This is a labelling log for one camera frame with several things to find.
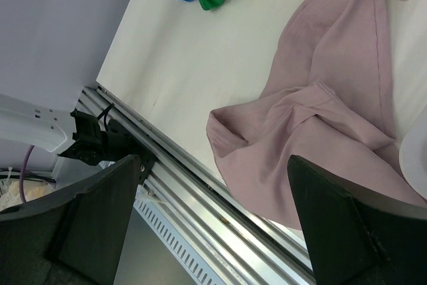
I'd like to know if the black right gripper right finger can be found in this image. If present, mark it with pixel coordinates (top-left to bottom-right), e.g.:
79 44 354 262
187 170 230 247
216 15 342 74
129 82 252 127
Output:
288 156 426 284

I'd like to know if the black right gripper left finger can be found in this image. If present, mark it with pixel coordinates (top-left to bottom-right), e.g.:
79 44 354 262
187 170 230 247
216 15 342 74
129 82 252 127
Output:
1 156 140 284

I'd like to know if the mauve pink tank top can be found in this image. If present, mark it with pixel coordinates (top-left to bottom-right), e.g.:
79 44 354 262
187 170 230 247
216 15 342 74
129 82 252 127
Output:
206 0 425 229

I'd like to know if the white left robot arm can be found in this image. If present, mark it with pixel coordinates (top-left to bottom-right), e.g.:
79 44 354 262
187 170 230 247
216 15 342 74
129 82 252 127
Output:
1 95 107 166

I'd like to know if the white perforated plastic basket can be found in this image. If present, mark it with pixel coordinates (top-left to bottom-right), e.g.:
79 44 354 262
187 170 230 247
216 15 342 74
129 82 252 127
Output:
399 107 427 198

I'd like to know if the aluminium mounting rail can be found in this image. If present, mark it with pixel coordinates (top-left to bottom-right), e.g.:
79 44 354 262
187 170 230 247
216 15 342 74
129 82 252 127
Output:
78 88 315 284

